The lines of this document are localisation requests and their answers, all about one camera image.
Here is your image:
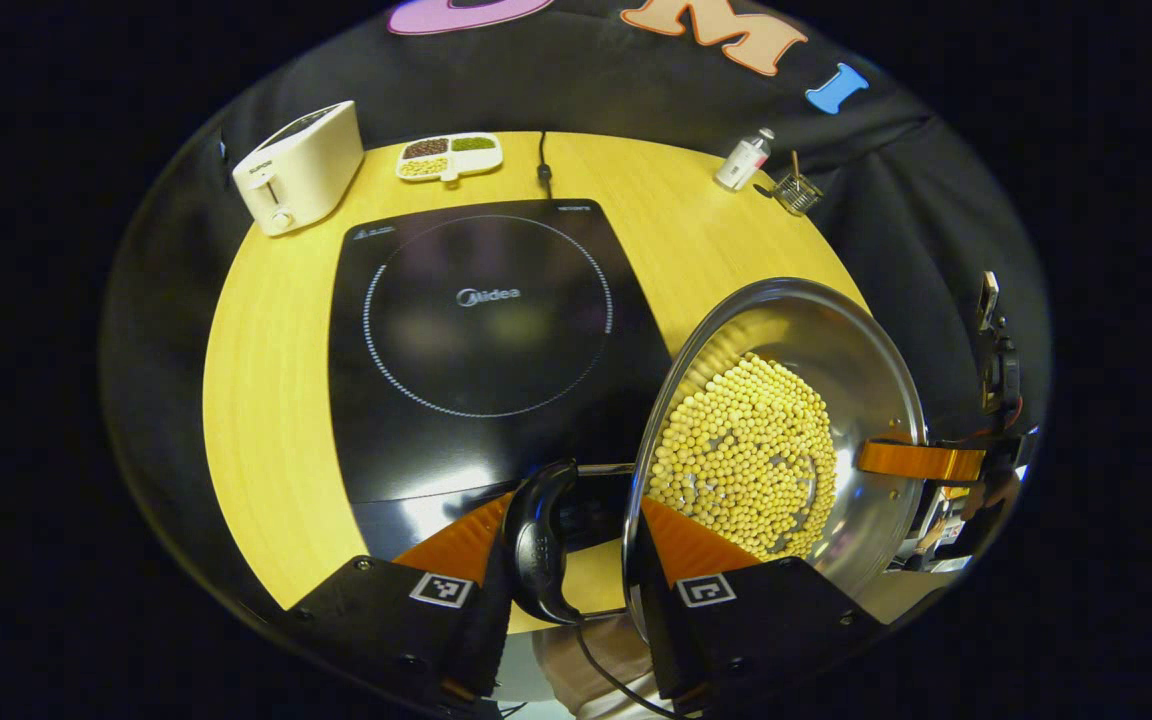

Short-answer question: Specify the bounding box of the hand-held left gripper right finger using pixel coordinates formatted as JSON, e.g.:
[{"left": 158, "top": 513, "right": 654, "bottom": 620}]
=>
[{"left": 631, "top": 497, "right": 887, "bottom": 713}]

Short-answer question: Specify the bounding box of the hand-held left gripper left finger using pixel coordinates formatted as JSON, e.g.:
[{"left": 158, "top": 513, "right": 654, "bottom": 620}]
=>
[{"left": 286, "top": 490, "right": 519, "bottom": 706}]

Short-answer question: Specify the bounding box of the stainless steel pot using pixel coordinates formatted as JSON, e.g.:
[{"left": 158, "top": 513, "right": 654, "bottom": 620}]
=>
[{"left": 502, "top": 277, "right": 929, "bottom": 641}]

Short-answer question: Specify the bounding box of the black induction cooktop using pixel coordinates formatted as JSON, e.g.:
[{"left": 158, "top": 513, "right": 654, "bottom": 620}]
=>
[{"left": 327, "top": 198, "right": 677, "bottom": 561}]

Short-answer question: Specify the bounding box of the pile of yellow soybeans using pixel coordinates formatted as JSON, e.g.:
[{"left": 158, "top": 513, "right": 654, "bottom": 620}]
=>
[{"left": 648, "top": 352, "right": 839, "bottom": 561}]

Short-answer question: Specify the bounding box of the clear glass holder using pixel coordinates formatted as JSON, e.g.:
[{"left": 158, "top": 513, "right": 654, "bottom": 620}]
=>
[{"left": 772, "top": 172, "right": 825, "bottom": 217}]

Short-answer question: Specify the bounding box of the clear plastic bottle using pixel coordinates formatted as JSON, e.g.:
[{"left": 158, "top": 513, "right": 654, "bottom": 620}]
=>
[{"left": 714, "top": 127, "right": 776, "bottom": 192}]

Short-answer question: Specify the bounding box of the white divided bean dish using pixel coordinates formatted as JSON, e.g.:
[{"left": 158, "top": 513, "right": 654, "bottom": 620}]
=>
[{"left": 395, "top": 132, "right": 504, "bottom": 184}]

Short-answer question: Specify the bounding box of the white toaster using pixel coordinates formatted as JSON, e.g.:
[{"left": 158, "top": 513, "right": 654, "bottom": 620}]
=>
[{"left": 232, "top": 100, "right": 366, "bottom": 237}]

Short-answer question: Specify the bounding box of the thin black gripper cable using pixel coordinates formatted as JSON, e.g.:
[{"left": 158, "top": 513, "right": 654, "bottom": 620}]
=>
[{"left": 574, "top": 622, "right": 682, "bottom": 720}]

